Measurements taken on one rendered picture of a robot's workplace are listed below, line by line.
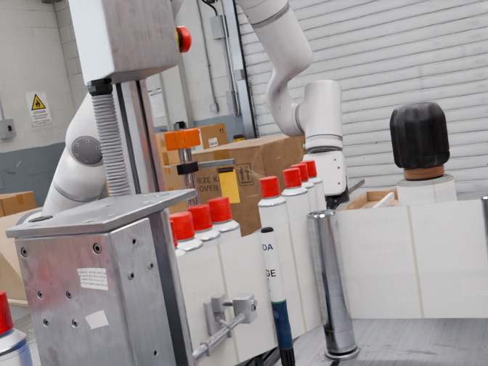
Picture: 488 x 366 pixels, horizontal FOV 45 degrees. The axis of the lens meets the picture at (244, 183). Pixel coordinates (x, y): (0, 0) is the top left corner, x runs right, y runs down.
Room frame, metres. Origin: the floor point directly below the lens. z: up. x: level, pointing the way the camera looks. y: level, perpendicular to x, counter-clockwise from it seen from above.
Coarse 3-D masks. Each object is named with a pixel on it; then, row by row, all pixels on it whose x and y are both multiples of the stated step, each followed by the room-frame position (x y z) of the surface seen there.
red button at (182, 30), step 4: (176, 28) 0.87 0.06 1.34; (180, 28) 0.86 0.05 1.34; (184, 28) 0.86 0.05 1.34; (180, 32) 0.86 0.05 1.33; (184, 32) 0.86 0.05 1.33; (188, 32) 0.86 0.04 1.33; (180, 36) 0.86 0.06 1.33; (184, 36) 0.86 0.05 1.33; (188, 36) 0.86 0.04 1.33; (180, 40) 0.86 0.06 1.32; (184, 40) 0.86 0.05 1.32; (188, 40) 0.86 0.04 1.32; (180, 44) 0.87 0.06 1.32; (184, 44) 0.86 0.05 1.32; (188, 44) 0.86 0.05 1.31; (180, 48) 0.87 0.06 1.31; (184, 48) 0.86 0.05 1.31; (188, 48) 0.87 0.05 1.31; (180, 52) 0.88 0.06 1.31; (184, 52) 0.88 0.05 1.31
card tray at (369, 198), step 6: (366, 192) 2.01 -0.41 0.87; (372, 192) 2.00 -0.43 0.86; (378, 192) 1.99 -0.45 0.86; (384, 192) 1.98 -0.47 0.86; (396, 192) 1.96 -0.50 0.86; (360, 198) 1.94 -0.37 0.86; (366, 198) 2.00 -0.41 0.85; (372, 198) 2.01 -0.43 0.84; (378, 198) 2.00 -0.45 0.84; (396, 198) 1.97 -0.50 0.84; (348, 204) 1.83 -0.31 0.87; (354, 204) 1.88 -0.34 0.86; (360, 204) 1.93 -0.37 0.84; (366, 204) 1.97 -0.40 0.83; (372, 204) 1.95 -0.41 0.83; (390, 204) 1.90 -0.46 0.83; (396, 204) 1.88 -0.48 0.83
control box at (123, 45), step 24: (72, 0) 0.92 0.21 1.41; (96, 0) 0.81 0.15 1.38; (120, 0) 0.80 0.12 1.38; (144, 0) 0.82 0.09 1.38; (168, 0) 0.84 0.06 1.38; (96, 24) 0.83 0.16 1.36; (120, 24) 0.80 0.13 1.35; (144, 24) 0.82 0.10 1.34; (168, 24) 0.83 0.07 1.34; (96, 48) 0.85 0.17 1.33; (120, 48) 0.80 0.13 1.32; (144, 48) 0.81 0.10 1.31; (168, 48) 0.83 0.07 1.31; (96, 72) 0.87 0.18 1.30; (120, 72) 0.80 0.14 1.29; (144, 72) 0.84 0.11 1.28
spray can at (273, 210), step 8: (272, 176) 1.06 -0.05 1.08; (264, 184) 1.04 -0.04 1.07; (272, 184) 1.04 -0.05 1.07; (264, 192) 1.04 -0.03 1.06; (272, 192) 1.04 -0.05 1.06; (264, 200) 1.04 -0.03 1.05; (272, 200) 1.03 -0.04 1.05; (280, 200) 1.04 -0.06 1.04; (264, 208) 1.03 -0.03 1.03; (272, 208) 1.03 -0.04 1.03; (280, 208) 1.03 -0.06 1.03; (264, 216) 1.04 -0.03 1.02; (272, 216) 1.03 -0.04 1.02; (280, 216) 1.03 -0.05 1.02; (288, 216) 1.05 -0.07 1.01; (264, 224) 1.04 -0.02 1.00; (272, 224) 1.03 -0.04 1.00; (280, 224) 1.03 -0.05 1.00
